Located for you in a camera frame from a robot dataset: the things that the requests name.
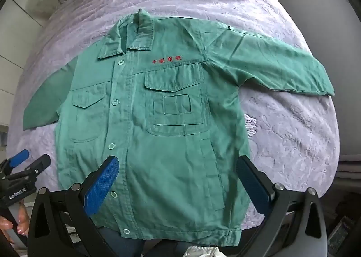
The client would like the lavender textured bed blanket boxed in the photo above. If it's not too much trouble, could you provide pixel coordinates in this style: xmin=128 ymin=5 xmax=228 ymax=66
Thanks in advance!
xmin=7 ymin=0 xmax=339 ymax=232

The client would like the green work jacket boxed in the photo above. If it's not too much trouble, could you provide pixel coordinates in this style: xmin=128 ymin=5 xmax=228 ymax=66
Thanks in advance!
xmin=23 ymin=10 xmax=336 ymax=245

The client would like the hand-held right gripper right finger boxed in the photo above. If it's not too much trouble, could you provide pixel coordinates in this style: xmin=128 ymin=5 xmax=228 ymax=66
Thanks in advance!
xmin=236 ymin=155 xmax=329 ymax=257

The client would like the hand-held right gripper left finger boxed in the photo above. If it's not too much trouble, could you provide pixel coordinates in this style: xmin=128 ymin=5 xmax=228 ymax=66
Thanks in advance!
xmin=27 ymin=155 xmax=120 ymax=257

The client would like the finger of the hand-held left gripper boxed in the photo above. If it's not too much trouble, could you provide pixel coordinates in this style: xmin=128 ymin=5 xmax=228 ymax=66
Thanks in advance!
xmin=11 ymin=154 xmax=51 ymax=182
xmin=0 ymin=149 xmax=30 ymax=175

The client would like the person's left hand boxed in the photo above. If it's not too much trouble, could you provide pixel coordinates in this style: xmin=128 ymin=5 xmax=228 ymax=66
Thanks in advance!
xmin=0 ymin=207 xmax=30 ymax=244

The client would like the white crumpled cloth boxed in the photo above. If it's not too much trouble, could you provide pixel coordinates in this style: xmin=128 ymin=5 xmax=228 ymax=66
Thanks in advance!
xmin=183 ymin=246 xmax=224 ymax=257

